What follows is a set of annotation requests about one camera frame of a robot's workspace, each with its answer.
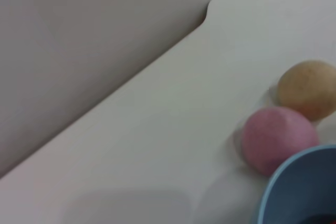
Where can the pink round bun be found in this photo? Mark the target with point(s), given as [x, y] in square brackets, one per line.
[273, 137]

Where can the beige round bun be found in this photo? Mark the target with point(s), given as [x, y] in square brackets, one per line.
[307, 87]

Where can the blue plastic bowl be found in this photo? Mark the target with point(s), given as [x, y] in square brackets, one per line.
[296, 187]

